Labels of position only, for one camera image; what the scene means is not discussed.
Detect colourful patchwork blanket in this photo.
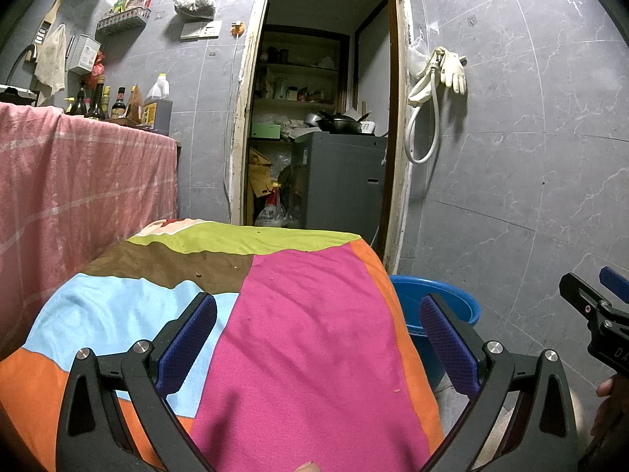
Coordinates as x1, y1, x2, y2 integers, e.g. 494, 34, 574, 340
0, 219, 445, 472

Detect black wok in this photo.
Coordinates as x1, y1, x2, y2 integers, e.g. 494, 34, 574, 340
314, 112, 372, 135

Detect wooden-handled brush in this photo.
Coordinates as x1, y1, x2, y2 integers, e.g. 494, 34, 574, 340
35, 0, 64, 48

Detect red plastic bag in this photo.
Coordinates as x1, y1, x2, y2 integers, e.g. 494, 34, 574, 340
87, 52, 107, 90

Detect white printed plastic bag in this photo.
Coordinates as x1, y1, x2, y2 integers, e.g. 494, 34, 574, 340
254, 189, 291, 228

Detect blue plastic bucket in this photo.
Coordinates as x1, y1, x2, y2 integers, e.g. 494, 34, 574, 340
388, 275, 482, 390

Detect pink checked cloth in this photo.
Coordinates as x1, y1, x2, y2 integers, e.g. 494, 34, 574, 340
0, 101, 178, 355

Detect clear plastic bag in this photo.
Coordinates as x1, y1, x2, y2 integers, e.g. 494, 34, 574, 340
407, 34, 433, 77

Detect white rubber gloves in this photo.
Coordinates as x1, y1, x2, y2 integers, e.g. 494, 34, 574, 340
440, 48, 468, 95

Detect tall dark glass bottle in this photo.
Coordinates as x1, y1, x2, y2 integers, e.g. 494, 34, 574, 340
86, 75, 109, 120

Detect worn white door frame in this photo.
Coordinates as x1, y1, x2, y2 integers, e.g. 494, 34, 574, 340
227, 0, 423, 276

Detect grey wall rack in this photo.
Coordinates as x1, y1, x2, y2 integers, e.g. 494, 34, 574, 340
96, 7, 152, 37

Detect white shower hose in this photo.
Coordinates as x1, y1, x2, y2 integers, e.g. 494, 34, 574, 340
404, 49, 443, 164

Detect curved sink faucet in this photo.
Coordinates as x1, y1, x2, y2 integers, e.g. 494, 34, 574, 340
5, 44, 39, 87

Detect person's right hand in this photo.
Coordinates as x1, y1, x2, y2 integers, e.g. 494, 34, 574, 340
591, 374, 621, 436

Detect large dark oil jug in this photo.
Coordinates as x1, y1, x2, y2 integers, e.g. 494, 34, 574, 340
142, 73, 174, 136

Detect labelled soy sauce bottle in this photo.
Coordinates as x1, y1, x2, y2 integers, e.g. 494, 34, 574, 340
110, 87, 128, 120

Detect wooden shelf unit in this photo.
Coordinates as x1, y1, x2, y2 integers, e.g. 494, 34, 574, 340
253, 29, 352, 131

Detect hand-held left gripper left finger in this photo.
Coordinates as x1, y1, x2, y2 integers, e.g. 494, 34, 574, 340
55, 292, 218, 472

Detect yellow bag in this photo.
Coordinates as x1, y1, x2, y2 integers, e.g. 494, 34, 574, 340
248, 147, 276, 200

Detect white utensil holder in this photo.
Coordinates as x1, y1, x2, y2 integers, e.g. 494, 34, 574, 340
66, 34, 101, 76

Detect wall socket panel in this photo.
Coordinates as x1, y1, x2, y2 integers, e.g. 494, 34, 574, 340
179, 20, 222, 41

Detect beige dish cloth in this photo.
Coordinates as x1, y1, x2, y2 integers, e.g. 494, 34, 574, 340
33, 24, 67, 107

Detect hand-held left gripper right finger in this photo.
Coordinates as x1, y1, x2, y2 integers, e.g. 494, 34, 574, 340
419, 292, 579, 472

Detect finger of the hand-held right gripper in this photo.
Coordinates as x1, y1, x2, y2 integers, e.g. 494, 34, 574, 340
598, 265, 629, 306
559, 273, 615, 318

